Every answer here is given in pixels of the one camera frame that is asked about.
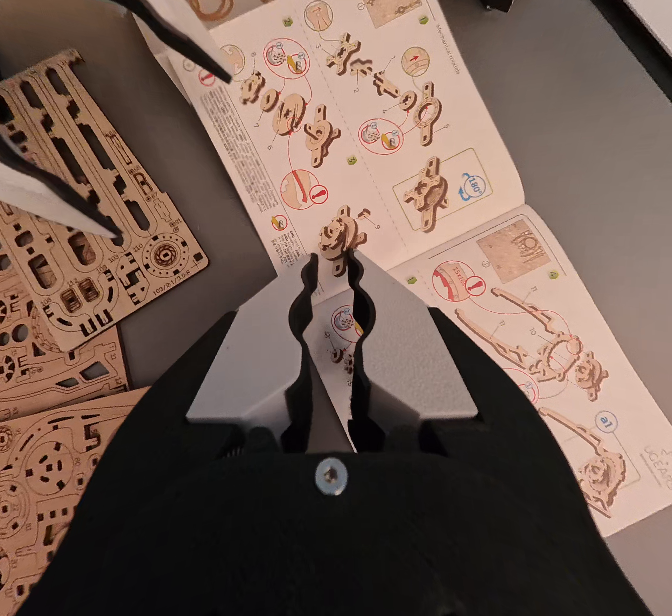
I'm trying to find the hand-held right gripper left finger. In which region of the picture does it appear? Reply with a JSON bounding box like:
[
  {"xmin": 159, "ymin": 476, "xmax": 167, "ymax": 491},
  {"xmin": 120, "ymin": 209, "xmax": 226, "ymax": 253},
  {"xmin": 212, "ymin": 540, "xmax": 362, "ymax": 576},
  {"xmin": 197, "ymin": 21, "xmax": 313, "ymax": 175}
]
[{"xmin": 185, "ymin": 253, "xmax": 321, "ymax": 453}]

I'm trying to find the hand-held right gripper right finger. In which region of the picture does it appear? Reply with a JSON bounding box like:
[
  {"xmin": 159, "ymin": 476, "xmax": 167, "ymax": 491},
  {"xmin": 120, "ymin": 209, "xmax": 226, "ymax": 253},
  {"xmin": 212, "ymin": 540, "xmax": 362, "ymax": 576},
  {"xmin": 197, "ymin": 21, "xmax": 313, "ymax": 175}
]
[{"xmin": 346, "ymin": 250, "xmax": 480, "ymax": 453}]

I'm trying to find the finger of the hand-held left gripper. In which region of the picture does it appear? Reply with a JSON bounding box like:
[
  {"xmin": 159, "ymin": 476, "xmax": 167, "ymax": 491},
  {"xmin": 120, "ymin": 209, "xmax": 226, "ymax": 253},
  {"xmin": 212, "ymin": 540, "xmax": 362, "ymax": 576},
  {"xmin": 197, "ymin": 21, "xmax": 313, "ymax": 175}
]
[
  {"xmin": 0, "ymin": 125, "xmax": 124, "ymax": 240},
  {"xmin": 65, "ymin": 0, "xmax": 233, "ymax": 85}
]

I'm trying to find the narrow slotted wooden parts sheet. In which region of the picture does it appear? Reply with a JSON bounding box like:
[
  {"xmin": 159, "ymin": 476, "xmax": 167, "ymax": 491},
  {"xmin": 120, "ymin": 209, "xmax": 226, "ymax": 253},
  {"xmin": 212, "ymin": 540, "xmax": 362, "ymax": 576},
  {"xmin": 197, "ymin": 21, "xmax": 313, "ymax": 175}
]
[{"xmin": 0, "ymin": 49, "xmax": 209, "ymax": 353}]

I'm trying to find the gear-oval wooden parts sheet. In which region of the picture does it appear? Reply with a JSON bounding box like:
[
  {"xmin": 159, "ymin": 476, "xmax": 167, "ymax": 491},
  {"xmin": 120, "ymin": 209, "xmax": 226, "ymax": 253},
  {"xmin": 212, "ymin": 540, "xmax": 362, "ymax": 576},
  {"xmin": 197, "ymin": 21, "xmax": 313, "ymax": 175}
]
[{"xmin": 0, "ymin": 387, "xmax": 154, "ymax": 616}]

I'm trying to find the ring-cutout wooden parts sheet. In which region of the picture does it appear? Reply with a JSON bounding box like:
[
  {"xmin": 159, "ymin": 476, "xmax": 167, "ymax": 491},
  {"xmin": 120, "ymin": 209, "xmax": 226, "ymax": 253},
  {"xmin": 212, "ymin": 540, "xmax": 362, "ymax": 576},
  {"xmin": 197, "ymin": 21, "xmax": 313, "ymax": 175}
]
[{"xmin": 0, "ymin": 259, "xmax": 130, "ymax": 420}]

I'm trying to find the instruction booklet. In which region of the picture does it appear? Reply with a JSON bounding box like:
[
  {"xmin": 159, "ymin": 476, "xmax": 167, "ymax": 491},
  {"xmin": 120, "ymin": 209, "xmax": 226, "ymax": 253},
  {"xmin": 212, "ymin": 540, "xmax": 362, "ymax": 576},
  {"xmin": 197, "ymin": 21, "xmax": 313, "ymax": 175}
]
[{"xmin": 168, "ymin": 0, "xmax": 672, "ymax": 539}]

